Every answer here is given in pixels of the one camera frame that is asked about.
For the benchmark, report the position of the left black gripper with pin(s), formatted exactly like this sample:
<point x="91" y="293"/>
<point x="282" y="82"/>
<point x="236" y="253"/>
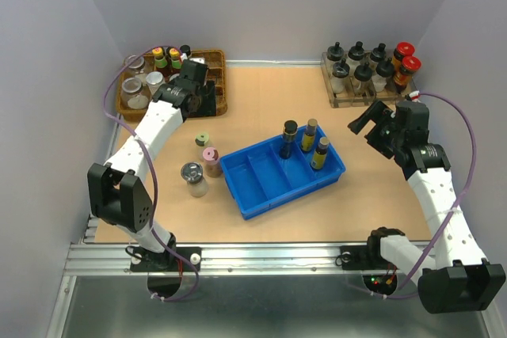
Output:
<point x="209" y="106"/>

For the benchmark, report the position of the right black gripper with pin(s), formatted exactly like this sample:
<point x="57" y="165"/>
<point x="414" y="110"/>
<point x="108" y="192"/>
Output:
<point x="376" y="112"/>

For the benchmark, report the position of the green lid spice jar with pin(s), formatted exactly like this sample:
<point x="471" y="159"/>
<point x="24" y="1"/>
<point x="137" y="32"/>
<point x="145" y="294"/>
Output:
<point x="202" y="141"/>

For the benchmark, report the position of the pink lid spice jar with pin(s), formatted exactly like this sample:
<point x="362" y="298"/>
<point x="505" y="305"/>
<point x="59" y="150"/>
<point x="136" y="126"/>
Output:
<point x="212" y="164"/>

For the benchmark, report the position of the yellow label bottle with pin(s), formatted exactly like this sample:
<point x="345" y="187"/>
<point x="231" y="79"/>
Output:
<point x="320" y="153"/>
<point x="308" y="137"/>

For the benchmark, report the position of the amber oil bottle black cap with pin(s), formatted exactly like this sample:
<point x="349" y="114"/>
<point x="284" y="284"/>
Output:
<point x="288" y="137"/>

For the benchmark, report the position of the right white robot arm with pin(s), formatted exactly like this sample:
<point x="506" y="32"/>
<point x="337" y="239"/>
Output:
<point x="452" y="274"/>

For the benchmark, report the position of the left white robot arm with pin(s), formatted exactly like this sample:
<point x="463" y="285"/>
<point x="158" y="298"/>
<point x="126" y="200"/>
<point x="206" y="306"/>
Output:
<point x="123" y="191"/>

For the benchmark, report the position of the black top cruet front right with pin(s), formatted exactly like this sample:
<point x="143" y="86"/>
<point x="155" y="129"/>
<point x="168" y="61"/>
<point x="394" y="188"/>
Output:
<point x="384" y="70"/>

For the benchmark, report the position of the black cruet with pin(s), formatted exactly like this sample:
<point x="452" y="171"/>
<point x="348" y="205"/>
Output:
<point x="334" y="53"/>
<point x="377" y="54"/>
<point x="384" y="70"/>
<point x="361" y="76"/>
<point x="355" y="55"/>
<point x="340" y="72"/>

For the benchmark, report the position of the black top cruet front middle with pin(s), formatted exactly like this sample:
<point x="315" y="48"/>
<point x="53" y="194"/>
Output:
<point x="361" y="76"/>

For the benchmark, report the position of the clear acrylic cruet rack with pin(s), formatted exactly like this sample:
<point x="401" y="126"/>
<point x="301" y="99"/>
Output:
<point x="342" y="94"/>

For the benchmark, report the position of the black top cruet front left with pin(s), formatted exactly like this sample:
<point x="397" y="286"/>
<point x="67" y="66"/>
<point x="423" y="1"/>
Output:
<point x="340" y="72"/>

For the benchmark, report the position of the red lid jar front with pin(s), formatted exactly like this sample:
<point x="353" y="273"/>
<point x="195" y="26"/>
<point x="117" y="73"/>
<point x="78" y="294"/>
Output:
<point x="409" y="66"/>

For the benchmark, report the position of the red lid jar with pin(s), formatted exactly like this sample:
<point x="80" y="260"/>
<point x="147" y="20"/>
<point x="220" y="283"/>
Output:
<point x="402" y="50"/>
<point x="409" y="66"/>

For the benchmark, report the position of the black top cruet back right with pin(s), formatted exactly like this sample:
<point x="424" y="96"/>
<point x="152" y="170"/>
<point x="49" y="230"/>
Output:
<point x="377" y="54"/>

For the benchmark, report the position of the tall jar white contents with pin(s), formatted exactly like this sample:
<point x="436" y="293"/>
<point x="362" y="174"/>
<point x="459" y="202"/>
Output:
<point x="154" y="81"/>

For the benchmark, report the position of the dark sauce bottle black cap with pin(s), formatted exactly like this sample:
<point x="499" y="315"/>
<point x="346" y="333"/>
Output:
<point x="186" y="49"/>

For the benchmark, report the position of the black top cruet back middle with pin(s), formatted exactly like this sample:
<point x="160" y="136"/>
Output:
<point x="355" y="55"/>

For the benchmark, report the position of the green label sauce bottle right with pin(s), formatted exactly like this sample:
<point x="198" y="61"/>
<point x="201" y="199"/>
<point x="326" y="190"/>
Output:
<point x="174" y="56"/>

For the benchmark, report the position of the silver lid grinder jar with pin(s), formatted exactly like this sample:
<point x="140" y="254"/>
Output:
<point x="193" y="174"/>

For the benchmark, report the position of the red lid jar back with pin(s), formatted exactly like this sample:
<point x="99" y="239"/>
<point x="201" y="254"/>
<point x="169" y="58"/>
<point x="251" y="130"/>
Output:
<point x="402" y="50"/>

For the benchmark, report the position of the black top cruet back left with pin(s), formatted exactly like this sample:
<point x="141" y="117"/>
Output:
<point x="334" y="53"/>

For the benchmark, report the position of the wicker divided basket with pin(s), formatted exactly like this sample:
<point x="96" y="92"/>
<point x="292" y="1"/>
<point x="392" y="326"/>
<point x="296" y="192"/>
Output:
<point x="215" y="59"/>

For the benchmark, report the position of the clear glass jar front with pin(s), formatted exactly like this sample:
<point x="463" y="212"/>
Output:
<point x="134" y="95"/>

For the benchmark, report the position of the clear glass jar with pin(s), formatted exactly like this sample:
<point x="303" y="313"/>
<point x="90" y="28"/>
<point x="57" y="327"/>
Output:
<point x="134" y="95"/>
<point x="139" y="68"/>

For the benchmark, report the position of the clear glass jar back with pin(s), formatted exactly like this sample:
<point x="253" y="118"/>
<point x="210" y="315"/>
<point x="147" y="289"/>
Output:
<point x="139" y="68"/>

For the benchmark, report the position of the blue divided plastic bin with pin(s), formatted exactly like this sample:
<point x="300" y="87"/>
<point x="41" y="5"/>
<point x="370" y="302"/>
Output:
<point x="259" y="179"/>

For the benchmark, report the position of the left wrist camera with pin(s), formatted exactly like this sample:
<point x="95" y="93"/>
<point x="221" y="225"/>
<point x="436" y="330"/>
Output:
<point x="198" y="60"/>

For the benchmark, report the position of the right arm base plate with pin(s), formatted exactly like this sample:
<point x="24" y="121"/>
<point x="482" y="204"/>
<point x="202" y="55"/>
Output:
<point x="361" y="258"/>

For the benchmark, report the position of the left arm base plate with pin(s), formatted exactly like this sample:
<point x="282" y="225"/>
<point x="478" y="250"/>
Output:
<point x="143" y="261"/>

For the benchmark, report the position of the aluminium frame rail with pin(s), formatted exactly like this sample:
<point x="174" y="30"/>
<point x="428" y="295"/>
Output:
<point x="219" y="259"/>

